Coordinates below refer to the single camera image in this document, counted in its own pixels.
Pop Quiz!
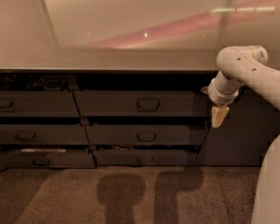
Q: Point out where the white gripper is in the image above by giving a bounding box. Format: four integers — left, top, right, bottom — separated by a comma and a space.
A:
201, 79, 240, 128

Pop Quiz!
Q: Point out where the grey drawer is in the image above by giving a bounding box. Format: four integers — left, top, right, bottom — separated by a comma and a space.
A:
0, 91, 78, 118
0, 125, 89, 145
74, 91, 207, 117
85, 124, 209, 147
0, 149, 96, 169
93, 149, 198, 166

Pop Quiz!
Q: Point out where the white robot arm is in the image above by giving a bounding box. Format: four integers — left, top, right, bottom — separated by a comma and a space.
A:
201, 46, 280, 128

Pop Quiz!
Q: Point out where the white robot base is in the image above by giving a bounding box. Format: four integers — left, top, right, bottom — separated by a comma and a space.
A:
251, 134, 280, 224

